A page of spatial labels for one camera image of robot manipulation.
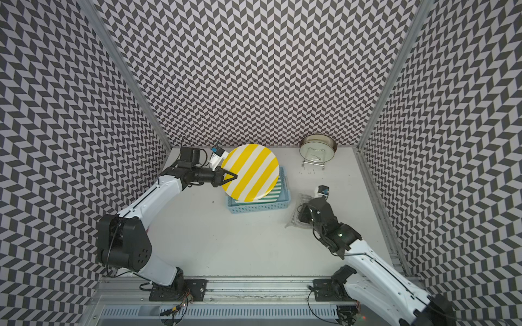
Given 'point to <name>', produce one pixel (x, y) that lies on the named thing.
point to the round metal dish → (317, 148)
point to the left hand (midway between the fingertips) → (234, 177)
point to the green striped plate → (273, 196)
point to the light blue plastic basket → (285, 202)
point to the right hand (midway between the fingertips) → (304, 209)
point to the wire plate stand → (315, 161)
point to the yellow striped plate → (257, 169)
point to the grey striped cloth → (302, 198)
